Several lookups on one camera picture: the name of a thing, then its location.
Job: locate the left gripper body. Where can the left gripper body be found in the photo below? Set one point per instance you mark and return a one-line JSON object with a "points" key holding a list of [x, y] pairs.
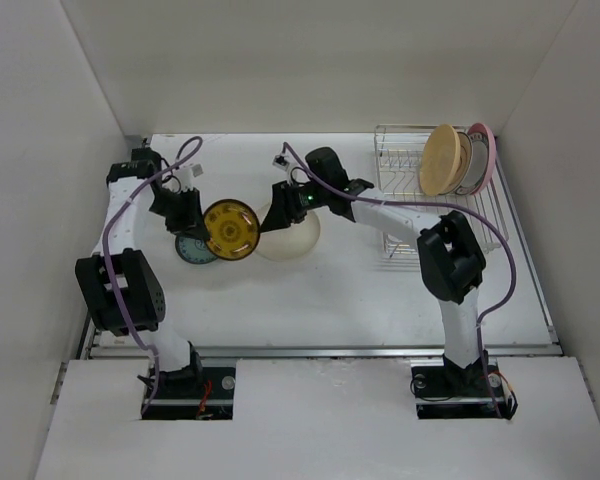
{"points": [[178, 208]]}

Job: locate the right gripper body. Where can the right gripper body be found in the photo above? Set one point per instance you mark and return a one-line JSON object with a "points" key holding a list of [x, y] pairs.
{"points": [[304, 198]]}

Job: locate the blue floral plate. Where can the blue floral plate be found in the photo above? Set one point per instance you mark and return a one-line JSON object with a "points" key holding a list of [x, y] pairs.
{"points": [[193, 251]]}

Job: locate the cream white plate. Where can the cream white plate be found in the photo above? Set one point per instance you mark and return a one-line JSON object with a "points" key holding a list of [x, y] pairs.
{"points": [[292, 243]]}

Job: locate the small brown plate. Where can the small brown plate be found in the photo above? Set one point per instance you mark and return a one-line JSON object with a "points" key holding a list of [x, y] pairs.
{"points": [[234, 229]]}

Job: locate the yellow wooden plate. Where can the yellow wooden plate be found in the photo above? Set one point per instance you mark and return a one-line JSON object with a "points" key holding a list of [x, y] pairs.
{"points": [[440, 160]]}

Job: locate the white patterned plate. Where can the white patterned plate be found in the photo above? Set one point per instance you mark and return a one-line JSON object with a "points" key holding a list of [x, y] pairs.
{"points": [[460, 185]]}

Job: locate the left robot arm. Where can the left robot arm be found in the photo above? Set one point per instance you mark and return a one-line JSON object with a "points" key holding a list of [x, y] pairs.
{"points": [[172, 352]]}

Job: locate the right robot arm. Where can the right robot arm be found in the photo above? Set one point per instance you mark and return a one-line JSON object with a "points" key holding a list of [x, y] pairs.
{"points": [[450, 259]]}

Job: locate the pink rimmed plate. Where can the pink rimmed plate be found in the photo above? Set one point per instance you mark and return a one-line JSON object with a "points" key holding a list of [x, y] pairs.
{"points": [[482, 160]]}

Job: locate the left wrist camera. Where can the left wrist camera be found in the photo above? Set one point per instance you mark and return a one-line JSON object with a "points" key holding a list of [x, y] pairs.
{"points": [[188, 174]]}

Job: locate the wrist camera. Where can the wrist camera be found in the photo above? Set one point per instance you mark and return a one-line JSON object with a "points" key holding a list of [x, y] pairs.
{"points": [[188, 174], [281, 162]]}

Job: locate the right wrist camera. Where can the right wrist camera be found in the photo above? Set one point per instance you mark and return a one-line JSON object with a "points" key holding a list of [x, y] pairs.
{"points": [[281, 162]]}

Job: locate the front aluminium rail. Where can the front aluminium rail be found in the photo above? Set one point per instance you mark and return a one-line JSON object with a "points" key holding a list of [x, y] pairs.
{"points": [[270, 352]]}

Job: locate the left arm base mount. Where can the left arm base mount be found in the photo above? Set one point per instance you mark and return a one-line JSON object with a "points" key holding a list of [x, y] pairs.
{"points": [[187, 395]]}

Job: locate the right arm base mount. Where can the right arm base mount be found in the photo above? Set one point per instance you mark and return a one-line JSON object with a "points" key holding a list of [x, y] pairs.
{"points": [[440, 397]]}

